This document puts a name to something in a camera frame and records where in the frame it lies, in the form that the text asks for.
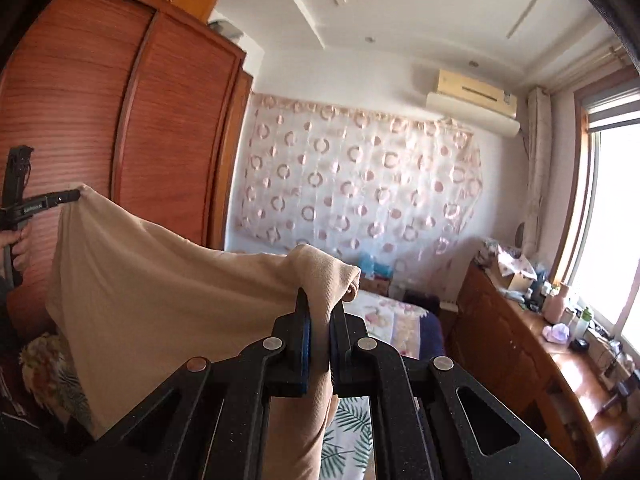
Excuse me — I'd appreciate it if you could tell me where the leaf print bed sheet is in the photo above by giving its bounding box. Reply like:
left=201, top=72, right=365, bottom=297
left=320, top=395, right=376, bottom=480

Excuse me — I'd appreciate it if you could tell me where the wall air conditioner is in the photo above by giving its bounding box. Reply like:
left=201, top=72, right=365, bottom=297
left=425, top=69, right=521, bottom=138

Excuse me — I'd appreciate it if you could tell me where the open cardboard box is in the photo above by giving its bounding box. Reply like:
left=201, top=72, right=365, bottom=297
left=482, top=240, right=538, bottom=293

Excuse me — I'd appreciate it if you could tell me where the cardboard box with blue bag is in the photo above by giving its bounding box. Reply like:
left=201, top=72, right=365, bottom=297
left=357, top=254, right=393, bottom=296

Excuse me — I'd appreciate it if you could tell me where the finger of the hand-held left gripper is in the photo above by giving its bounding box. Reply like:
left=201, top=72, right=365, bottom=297
left=47, top=187, right=82, bottom=207

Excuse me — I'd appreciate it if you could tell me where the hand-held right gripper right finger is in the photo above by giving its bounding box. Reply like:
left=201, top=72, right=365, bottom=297
left=329, top=302, right=566, bottom=480

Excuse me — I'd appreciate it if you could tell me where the person's left forearm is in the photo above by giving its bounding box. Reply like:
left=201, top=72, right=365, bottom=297
left=0, top=272, right=53, bottom=356

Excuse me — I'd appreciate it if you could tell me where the brown floral cloth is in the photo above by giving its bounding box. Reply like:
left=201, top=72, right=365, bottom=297
left=20, top=332, right=96, bottom=441

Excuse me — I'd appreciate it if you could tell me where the person's left hand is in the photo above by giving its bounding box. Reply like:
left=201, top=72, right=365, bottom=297
left=0, top=222, right=33, bottom=273

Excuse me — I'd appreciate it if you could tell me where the patterned window curtain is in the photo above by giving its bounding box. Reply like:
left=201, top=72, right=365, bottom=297
left=525, top=87, right=553, bottom=261

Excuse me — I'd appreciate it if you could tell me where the dark blue bed blanket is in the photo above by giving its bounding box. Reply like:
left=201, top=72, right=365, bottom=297
left=400, top=290, right=446, bottom=361

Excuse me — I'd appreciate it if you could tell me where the circle print wall curtain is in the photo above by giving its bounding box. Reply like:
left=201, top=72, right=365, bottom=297
left=235, top=91, right=483, bottom=273

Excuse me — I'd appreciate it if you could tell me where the floral quilt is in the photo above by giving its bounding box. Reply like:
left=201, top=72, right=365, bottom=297
left=340, top=287, right=431, bottom=361

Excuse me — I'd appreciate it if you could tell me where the wooden side cabinet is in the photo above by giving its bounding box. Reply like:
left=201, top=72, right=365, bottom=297
left=447, top=260, right=640, bottom=480

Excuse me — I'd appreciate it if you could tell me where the beige printed t-shirt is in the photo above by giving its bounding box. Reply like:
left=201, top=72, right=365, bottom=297
left=45, top=183, right=362, bottom=480

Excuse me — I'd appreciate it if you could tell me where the wooden frame window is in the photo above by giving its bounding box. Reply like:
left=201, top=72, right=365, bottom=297
left=550, top=80, right=640, bottom=356

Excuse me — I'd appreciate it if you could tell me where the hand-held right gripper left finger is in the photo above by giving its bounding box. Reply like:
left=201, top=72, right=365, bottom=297
left=75, top=287, right=313, bottom=480

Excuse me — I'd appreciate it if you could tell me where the wooden slatted wardrobe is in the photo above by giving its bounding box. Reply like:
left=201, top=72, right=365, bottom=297
left=0, top=0, right=253, bottom=341

